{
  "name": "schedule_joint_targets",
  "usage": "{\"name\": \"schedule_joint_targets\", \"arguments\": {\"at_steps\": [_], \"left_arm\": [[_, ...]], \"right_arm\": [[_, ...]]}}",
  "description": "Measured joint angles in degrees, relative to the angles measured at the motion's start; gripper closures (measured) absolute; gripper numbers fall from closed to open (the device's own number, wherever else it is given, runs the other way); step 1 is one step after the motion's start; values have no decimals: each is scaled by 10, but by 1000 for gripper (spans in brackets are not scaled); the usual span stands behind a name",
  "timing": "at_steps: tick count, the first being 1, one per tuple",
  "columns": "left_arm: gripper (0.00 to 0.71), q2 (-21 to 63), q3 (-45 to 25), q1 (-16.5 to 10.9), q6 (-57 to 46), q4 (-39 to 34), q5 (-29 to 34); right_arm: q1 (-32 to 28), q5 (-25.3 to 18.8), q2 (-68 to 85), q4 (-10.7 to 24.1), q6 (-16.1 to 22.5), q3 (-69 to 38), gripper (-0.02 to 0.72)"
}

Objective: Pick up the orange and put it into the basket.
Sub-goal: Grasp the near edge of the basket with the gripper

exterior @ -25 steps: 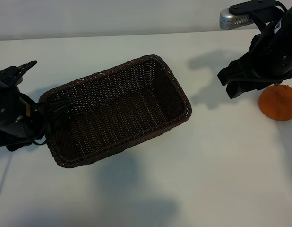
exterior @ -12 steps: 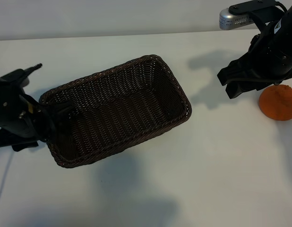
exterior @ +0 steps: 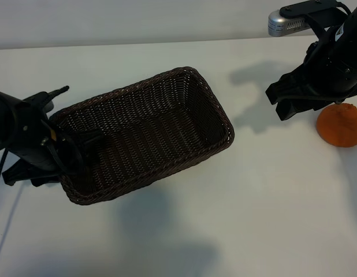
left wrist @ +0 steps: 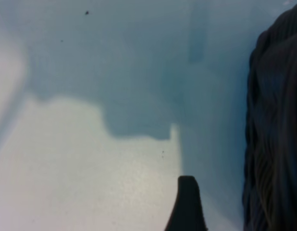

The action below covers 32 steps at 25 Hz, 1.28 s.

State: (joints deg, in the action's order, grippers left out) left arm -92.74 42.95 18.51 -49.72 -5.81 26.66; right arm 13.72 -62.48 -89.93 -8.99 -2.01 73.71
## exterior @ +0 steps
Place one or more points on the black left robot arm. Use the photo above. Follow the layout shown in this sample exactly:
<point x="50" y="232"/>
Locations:
<point x="2" y="121"/>

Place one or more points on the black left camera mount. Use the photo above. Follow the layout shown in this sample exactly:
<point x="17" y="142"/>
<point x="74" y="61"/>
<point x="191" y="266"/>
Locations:
<point x="37" y="99"/>

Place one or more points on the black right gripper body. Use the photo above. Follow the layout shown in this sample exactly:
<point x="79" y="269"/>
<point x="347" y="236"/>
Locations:
<point x="325" y="76"/>

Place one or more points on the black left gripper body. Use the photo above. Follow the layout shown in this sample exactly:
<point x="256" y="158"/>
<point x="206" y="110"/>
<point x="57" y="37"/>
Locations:
<point x="34" y="144"/>

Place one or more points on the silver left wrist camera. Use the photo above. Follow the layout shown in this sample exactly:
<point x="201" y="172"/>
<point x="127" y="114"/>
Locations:
<point x="50" y="105"/>

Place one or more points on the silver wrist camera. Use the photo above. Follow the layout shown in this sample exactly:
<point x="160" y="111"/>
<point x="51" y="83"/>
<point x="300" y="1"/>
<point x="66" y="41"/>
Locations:
<point x="278" y="23"/>
<point x="50" y="105"/>

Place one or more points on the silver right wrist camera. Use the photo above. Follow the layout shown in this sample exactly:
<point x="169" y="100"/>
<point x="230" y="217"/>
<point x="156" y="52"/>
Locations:
<point x="278" y="23"/>

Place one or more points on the dark brown wicker basket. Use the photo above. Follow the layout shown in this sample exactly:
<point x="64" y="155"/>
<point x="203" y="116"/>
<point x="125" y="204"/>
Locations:
<point x="155" y="130"/>

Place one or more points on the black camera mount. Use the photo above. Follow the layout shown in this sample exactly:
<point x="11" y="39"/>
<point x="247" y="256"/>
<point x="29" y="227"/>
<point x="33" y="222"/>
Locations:
<point x="37" y="99"/>
<point x="311" y="7"/>

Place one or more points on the bumpy orange fruit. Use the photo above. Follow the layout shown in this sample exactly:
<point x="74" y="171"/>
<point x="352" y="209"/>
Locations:
<point x="340" y="128"/>

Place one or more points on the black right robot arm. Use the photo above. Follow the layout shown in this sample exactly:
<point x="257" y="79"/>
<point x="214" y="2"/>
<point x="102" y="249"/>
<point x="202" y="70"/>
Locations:
<point x="354" y="17"/>

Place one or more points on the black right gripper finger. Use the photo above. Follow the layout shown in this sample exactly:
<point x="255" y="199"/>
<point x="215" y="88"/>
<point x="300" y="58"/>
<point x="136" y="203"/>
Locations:
<point x="286" y="111"/>
<point x="317" y="104"/>

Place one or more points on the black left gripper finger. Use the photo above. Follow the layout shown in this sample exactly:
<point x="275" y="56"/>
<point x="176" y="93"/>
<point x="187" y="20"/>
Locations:
<point x="45" y="181"/>
<point x="86" y="160"/>

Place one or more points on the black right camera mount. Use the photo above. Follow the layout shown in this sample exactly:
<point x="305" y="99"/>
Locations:
<point x="311" y="7"/>

